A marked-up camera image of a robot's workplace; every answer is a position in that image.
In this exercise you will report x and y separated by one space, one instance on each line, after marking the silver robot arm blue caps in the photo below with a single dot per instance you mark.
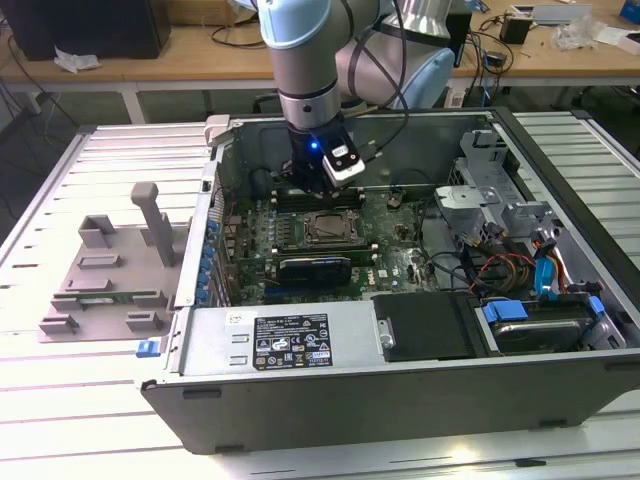
300 65

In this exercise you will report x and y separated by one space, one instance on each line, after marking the pale grey case latch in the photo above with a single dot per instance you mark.
219 129

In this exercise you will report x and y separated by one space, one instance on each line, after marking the coin cell battery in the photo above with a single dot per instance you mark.
395 201

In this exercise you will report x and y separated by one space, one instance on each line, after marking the black graphics card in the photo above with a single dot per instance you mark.
315 272

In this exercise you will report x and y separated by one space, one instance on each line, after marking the green motherboard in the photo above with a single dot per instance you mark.
395 255

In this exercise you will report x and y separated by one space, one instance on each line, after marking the blue expansion slot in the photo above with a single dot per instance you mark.
274 288

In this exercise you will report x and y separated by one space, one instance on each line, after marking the small white adapter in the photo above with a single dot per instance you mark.
455 97

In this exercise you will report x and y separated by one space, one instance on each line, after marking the wooden desk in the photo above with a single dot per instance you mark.
175 60

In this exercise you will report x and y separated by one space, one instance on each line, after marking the silver metal drive cage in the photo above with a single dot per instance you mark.
470 197

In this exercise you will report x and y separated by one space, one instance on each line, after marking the brown cardboard box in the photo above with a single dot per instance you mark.
200 10

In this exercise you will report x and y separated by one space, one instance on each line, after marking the tall black box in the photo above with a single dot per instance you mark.
462 35

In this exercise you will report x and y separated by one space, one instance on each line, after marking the silver power supply with label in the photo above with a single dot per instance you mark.
210 340

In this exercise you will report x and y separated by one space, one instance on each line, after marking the black plastic shroud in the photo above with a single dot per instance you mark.
425 325

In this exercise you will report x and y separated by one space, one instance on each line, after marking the black power adapter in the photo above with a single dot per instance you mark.
496 60

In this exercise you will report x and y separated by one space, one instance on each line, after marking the grey parts rack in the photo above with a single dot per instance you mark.
120 280

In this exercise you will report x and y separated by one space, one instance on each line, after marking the green RAM stick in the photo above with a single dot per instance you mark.
107 299

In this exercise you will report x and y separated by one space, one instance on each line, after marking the black and silver PC case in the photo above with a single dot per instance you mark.
350 400

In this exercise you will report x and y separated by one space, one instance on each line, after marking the small blue case latch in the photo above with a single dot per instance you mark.
147 348

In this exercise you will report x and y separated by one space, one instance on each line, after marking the small black cube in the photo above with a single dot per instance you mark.
515 30

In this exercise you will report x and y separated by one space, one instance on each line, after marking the white crumpled paper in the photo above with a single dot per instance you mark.
75 61

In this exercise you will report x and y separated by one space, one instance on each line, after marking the black computer tower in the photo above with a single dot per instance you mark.
90 30

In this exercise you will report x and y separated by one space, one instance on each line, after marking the hard disk in blue carrier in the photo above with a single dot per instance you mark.
540 332

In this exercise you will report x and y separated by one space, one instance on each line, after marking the white flat box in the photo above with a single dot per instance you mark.
560 15

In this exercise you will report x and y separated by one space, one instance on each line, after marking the clear plastic bag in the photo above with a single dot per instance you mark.
580 35

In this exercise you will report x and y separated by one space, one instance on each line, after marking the white paper sheet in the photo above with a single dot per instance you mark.
622 40

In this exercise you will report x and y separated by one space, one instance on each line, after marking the blue box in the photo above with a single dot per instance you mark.
632 7

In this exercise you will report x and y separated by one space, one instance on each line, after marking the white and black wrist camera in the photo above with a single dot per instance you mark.
345 167

